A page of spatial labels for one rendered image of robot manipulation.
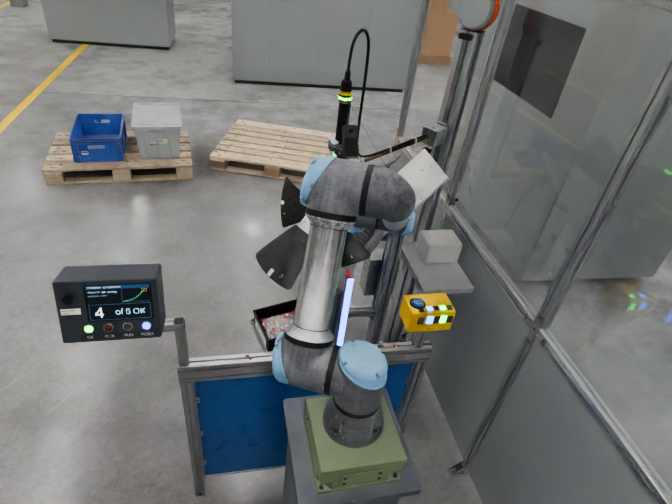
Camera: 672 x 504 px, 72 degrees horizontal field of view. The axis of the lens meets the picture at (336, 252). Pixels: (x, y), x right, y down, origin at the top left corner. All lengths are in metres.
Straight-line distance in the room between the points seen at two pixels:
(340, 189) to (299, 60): 6.21
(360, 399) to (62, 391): 2.01
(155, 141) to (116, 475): 2.89
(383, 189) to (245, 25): 6.13
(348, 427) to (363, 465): 0.09
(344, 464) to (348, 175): 0.66
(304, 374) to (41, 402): 1.94
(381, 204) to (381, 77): 6.51
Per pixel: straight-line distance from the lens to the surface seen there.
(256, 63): 7.12
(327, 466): 1.16
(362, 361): 1.06
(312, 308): 1.04
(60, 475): 2.56
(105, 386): 2.78
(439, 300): 1.65
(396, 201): 0.99
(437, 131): 2.06
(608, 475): 1.72
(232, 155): 4.63
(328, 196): 0.98
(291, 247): 1.82
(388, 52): 7.37
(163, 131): 4.43
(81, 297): 1.42
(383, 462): 1.19
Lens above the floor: 2.11
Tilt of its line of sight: 36 degrees down
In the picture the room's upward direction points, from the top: 8 degrees clockwise
